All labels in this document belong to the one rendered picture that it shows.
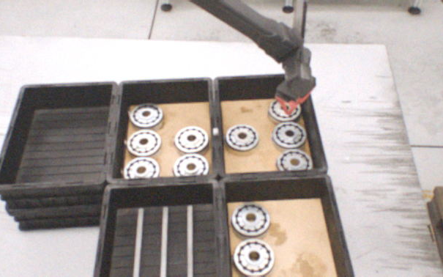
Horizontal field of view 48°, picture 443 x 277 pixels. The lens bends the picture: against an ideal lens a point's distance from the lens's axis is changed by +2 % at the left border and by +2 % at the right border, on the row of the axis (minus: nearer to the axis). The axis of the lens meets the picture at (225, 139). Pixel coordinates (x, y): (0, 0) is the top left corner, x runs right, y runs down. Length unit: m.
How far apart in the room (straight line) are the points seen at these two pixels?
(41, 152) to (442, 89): 2.26
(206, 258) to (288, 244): 0.22
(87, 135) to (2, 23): 2.15
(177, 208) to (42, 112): 0.60
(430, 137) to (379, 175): 1.17
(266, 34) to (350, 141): 0.68
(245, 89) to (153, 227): 0.55
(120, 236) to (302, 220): 0.49
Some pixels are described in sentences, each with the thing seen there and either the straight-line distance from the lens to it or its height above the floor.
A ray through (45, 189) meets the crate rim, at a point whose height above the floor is 0.92.
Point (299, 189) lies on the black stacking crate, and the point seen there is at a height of 0.88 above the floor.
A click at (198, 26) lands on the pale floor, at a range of 3.34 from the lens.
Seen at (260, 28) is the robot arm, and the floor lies 1.30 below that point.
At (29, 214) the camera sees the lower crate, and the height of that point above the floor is 0.80.
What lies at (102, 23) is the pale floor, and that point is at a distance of 3.47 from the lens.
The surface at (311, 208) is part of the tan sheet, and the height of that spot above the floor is 0.83.
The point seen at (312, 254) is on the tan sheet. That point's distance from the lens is 1.33.
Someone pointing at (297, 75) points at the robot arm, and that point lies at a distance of 1.21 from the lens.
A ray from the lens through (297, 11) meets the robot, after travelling 2.21.
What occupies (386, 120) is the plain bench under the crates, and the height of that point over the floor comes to 0.70.
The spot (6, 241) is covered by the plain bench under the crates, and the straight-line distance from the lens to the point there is 1.62.
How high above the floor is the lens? 2.00
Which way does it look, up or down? 50 degrees down
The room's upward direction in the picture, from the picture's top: 1 degrees counter-clockwise
